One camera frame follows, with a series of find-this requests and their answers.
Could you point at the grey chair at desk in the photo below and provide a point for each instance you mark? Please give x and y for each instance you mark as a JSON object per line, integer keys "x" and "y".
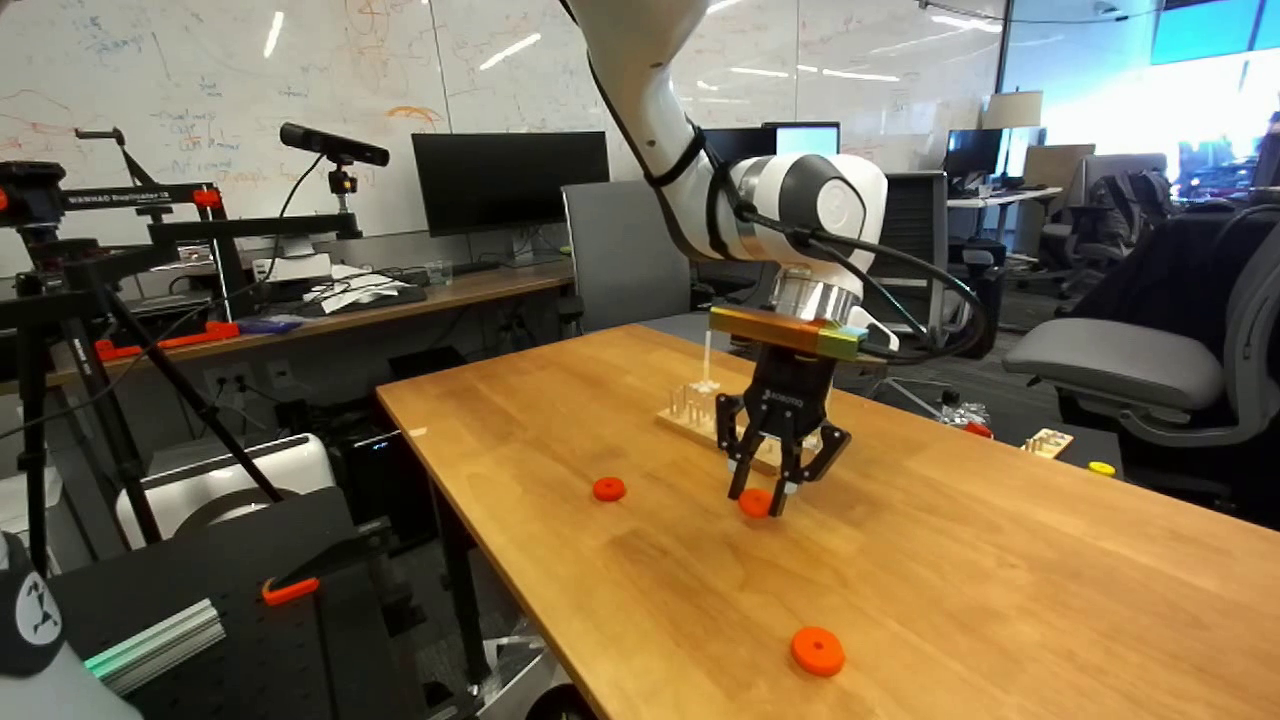
{"x": 621, "y": 252}

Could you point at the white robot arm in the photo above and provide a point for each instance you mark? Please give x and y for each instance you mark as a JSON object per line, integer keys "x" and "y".
{"x": 814, "y": 218}

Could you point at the black computer monitor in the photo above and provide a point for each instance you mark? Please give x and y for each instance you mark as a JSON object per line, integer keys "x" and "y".
{"x": 480, "y": 183}

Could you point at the grey office chair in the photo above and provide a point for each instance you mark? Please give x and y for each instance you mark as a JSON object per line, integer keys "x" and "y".
{"x": 1160, "y": 387}

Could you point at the wrist camera wooden mount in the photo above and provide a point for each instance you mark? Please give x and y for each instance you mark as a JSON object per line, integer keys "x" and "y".
{"x": 818, "y": 336}

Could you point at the black camera tripod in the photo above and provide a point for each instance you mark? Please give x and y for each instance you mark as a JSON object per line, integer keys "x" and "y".
{"x": 72, "y": 286}

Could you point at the wooden peg board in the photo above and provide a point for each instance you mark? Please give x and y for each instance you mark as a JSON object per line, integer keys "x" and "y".
{"x": 692, "y": 423}

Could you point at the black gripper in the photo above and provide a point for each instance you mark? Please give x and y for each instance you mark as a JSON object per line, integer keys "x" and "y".
{"x": 786, "y": 398}

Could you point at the orange disc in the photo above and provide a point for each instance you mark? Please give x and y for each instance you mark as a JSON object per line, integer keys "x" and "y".
{"x": 608, "y": 488}
{"x": 755, "y": 507}
{"x": 818, "y": 649}

